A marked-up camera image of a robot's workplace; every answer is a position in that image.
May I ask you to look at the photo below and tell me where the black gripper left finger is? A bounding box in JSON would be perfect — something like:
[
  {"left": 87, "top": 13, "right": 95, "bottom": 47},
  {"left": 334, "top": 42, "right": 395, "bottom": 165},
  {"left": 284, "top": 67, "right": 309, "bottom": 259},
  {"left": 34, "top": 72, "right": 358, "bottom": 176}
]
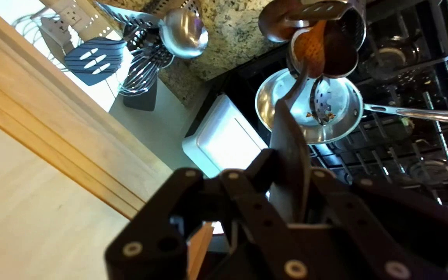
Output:
[{"left": 104, "top": 148, "right": 309, "bottom": 280}]

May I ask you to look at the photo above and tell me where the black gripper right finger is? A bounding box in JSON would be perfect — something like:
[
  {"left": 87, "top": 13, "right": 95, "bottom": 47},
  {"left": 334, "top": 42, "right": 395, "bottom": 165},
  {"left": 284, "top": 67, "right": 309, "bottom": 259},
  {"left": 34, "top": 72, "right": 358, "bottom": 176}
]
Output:
[{"left": 309, "top": 167, "right": 448, "bottom": 280}]

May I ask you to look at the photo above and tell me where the small perforated steel utensil holder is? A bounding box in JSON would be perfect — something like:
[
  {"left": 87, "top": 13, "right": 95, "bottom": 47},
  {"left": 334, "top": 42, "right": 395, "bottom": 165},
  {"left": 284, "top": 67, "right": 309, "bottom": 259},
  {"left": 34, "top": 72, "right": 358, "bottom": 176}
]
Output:
[{"left": 121, "top": 77, "right": 158, "bottom": 114}]

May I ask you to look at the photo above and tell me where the grey slotted spatula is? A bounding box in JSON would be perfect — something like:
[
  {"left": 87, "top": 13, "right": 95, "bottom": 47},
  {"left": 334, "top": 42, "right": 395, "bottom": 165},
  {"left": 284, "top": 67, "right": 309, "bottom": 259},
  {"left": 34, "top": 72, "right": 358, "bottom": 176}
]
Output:
[{"left": 60, "top": 36, "right": 127, "bottom": 89}]

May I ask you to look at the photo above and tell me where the large perforated steel utensil rack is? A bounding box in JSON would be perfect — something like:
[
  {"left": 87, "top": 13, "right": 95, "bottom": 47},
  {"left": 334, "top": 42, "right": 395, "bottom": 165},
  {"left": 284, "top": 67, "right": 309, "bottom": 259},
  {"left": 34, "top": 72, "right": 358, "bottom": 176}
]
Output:
[{"left": 284, "top": 4, "right": 368, "bottom": 81}]

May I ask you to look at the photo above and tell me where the gas stove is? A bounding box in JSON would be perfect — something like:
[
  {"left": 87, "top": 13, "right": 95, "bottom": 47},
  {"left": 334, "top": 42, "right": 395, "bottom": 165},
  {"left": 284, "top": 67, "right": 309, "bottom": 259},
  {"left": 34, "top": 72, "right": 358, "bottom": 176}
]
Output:
[{"left": 180, "top": 0, "right": 448, "bottom": 210}]

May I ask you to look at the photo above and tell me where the wooden upper cabinet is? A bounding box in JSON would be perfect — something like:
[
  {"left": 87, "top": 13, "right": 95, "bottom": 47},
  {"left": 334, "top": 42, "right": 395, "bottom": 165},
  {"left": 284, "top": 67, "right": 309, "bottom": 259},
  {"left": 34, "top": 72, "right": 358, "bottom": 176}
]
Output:
[{"left": 0, "top": 0, "right": 174, "bottom": 280}]

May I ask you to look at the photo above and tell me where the steel frying pan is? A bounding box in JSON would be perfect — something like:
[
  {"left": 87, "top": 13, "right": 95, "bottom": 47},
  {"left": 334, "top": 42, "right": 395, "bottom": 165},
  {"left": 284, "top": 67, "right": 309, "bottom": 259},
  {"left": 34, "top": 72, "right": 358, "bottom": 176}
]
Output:
[{"left": 253, "top": 67, "right": 448, "bottom": 145}]

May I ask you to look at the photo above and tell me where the steel ladle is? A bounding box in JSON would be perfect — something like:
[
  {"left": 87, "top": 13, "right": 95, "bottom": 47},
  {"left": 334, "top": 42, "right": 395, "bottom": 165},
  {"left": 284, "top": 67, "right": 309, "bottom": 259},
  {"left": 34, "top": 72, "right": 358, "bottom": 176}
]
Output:
[{"left": 157, "top": 5, "right": 211, "bottom": 61}]

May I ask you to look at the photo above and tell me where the steel box grater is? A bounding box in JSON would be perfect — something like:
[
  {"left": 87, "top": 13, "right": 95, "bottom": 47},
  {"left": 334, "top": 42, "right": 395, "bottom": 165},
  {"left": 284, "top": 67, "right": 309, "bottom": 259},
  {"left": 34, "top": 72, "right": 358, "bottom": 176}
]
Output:
[{"left": 40, "top": 0, "right": 112, "bottom": 41}]

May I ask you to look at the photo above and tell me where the dense steel wire whisk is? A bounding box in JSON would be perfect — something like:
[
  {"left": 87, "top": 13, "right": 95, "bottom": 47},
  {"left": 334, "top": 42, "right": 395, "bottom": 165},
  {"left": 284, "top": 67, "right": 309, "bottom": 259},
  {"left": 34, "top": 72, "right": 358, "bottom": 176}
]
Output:
[{"left": 118, "top": 30, "right": 177, "bottom": 98}]

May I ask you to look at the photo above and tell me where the thin wire whisk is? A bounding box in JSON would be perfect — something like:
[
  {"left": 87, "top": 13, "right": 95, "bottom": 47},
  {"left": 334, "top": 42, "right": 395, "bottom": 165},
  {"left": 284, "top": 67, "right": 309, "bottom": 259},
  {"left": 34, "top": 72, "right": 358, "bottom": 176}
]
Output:
[{"left": 11, "top": 7, "right": 73, "bottom": 56}]

